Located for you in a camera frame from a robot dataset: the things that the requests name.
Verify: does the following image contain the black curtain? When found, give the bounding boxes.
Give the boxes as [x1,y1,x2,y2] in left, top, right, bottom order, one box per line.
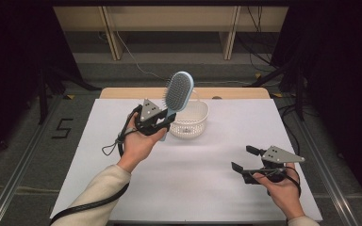
[0,0,83,164]
[271,0,362,208]

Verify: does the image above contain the black floor cable bundle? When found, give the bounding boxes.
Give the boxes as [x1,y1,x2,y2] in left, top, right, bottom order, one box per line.
[235,5,286,68]

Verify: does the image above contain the metal floor rail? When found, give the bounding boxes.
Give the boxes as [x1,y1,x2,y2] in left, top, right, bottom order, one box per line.
[0,93,68,226]
[271,93,361,226]

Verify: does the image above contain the light blue hairbrush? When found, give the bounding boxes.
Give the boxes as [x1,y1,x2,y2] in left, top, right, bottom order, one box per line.
[159,71,195,142]

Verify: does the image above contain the white floor cable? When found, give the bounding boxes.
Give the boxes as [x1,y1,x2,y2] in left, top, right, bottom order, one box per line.
[114,29,255,88]

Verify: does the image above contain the thin grey lanyard loop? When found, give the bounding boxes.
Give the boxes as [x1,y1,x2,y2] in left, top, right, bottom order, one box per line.
[101,137,124,157]

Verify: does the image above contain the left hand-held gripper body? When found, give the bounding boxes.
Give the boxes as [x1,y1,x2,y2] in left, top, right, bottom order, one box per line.
[134,98,164,137]

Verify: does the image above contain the person's right hand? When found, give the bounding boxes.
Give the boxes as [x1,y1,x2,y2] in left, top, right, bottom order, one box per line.
[252,162,306,221]

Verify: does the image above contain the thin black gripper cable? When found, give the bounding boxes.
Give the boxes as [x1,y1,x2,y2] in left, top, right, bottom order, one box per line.
[284,165,303,198]

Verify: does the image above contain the thick black gripper cable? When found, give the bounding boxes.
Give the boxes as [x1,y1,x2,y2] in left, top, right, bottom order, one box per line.
[48,105,144,226]

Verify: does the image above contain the beige desk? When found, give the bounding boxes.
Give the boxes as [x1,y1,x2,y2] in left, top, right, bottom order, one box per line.
[52,5,289,61]

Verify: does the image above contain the white table mat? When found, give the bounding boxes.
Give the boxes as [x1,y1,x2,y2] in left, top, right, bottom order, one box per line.
[50,98,323,222]

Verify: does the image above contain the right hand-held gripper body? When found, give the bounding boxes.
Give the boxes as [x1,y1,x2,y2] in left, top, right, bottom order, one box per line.
[241,145,306,186]

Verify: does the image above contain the black stand legs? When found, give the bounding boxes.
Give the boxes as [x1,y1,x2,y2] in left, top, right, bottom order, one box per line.
[37,64,102,126]
[248,58,307,122]

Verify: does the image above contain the white slotted plastic basket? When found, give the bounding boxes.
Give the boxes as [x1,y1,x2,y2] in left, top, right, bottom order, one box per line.
[169,89,209,139]

